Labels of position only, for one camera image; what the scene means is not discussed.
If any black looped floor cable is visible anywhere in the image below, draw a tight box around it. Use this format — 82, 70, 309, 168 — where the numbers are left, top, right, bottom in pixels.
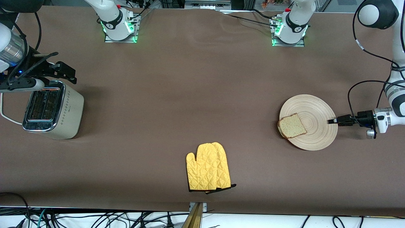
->
0, 192, 31, 228

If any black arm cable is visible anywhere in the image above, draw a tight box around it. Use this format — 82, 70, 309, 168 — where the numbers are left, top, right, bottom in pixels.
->
347, 0, 405, 127
3, 12, 59, 86

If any grey equipment box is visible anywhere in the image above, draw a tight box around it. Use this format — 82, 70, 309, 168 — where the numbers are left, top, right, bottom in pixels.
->
184, 0, 232, 10

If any teal cable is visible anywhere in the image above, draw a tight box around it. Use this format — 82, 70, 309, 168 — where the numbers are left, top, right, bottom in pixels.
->
37, 208, 48, 228

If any cream and chrome toaster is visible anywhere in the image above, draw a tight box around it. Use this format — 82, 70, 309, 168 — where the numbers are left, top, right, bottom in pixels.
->
22, 79, 84, 140

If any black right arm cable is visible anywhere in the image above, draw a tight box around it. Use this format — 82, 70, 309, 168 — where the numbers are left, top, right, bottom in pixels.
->
3, 12, 59, 86

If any yellow quilted oven mitt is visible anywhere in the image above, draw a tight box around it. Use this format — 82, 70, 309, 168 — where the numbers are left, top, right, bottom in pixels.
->
206, 142, 237, 194
186, 143, 222, 192

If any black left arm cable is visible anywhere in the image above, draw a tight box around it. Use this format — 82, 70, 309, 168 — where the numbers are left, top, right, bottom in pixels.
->
347, 0, 405, 127

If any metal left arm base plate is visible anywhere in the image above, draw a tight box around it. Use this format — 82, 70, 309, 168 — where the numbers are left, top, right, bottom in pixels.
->
271, 16, 305, 48

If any round wooden plate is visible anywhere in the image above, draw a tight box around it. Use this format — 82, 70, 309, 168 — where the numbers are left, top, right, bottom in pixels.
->
279, 94, 338, 151

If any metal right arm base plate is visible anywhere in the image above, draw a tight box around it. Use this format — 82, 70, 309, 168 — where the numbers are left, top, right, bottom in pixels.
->
104, 13, 139, 43

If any brown-crusted bread slice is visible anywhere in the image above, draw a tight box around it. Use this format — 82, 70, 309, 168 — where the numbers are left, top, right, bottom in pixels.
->
277, 113, 308, 139

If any black cable on tabletop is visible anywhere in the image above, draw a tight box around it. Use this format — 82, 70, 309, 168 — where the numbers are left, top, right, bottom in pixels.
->
218, 9, 281, 28

